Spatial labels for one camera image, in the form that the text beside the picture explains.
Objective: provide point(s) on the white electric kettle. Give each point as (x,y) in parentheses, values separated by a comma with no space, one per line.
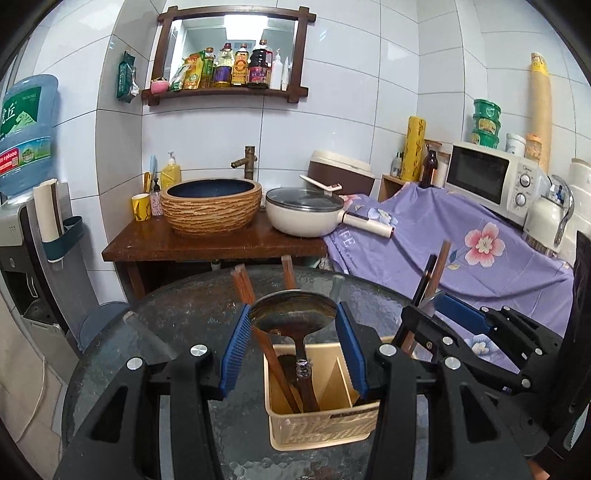
(542,221)

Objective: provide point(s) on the open wooden box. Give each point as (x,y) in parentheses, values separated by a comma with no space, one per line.
(390,187)

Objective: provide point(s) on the woven pattern sink basin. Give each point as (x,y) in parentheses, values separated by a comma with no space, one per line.
(212,214)

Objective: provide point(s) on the white squeeze bottle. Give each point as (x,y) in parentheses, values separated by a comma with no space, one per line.
(276,74)

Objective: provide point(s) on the yellow soap pump bottle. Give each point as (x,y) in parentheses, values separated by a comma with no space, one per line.
(170,177)

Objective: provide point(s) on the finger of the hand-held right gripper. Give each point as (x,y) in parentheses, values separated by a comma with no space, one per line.
(438,341)
(461,314)

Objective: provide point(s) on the yellow green seasoning packet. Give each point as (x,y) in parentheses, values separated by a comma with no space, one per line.
(189,74)

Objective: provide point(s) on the black chopstick with gold band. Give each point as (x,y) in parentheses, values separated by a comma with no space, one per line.
(425,279)

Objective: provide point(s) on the glass pan lid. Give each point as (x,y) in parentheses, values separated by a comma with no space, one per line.
(300,201)

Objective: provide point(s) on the brown wooden chopstick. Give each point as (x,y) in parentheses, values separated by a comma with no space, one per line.
(238,286)
(438,267)
(245,284)
(289,272)

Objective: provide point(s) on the orange lidded jar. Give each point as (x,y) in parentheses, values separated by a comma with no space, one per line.
(534,147)

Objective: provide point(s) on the yellow cooking oil bottle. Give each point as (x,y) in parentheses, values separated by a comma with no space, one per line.
(223,69)

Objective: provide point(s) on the grey water dispenser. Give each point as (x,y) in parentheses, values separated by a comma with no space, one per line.
(27,286)

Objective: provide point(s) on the small clear bottle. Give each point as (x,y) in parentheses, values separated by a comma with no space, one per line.
(397,166)

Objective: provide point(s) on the yellow wrap roll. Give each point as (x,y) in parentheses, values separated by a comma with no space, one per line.
(412,147)

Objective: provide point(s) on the rolled beige mat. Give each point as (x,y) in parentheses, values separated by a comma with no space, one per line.
(541,115)

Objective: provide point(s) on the green hanging packet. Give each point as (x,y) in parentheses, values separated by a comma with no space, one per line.
(125,78)

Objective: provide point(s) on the brown glass bottle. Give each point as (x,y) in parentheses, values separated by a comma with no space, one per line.
(429,170)

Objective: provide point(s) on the pink small bowl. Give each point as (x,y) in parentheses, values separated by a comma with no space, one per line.
(159,85)

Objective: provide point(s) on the white plastic tub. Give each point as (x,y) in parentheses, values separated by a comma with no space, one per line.
(515,144)

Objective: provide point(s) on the dark soy sauce bottle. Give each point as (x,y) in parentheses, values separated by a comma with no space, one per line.
(258,69)

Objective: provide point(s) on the bamboo style faucet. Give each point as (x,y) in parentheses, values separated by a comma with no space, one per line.
(249,161)

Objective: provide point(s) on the white rice paddle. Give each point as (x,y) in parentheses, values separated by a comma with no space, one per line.
(318,182)

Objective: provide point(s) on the orange label sauce bottle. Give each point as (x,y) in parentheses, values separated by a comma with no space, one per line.
(240,69)

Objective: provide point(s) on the yellow mug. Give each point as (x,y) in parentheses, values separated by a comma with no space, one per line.
(141,208)

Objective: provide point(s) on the white frying pan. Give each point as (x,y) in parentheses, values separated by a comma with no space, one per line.
(304,221)

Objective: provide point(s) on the dark wooden counter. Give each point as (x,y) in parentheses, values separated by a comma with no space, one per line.
(207,247)

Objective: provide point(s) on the teal cup holder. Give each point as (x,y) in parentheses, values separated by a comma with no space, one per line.
(69,230)

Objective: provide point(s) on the wooden framed mirror shelf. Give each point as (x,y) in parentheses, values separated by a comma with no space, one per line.
(159,50)

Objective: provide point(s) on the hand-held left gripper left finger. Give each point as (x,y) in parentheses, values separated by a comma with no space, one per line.
(235,350)

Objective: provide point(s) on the brown and white rice cooker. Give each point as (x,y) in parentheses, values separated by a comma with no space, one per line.
(341,168)

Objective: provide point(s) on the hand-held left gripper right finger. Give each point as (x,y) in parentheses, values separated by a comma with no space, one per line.
(351,350)

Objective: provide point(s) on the blue toothbrush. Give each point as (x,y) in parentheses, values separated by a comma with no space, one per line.
(153,173)

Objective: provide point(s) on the white paper cup stack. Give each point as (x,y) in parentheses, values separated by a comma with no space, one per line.
(48,207)

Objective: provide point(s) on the cream plastic utensil holder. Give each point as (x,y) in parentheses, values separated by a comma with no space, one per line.
(323,429)

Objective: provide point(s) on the white microwave oven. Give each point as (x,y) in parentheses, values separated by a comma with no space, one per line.
(489,180)

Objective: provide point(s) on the small white tube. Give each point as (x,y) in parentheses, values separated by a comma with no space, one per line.
(286,76)

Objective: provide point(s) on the grey blue bin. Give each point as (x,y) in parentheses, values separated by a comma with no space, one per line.
(104,325)

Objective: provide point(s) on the purple floral cloth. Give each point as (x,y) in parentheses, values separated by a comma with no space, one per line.
(498,277)

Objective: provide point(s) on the patterned small pump bottle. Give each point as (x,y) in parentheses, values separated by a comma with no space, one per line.
(157,203)

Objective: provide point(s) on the metal spoon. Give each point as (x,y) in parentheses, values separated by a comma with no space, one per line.
(295,309)

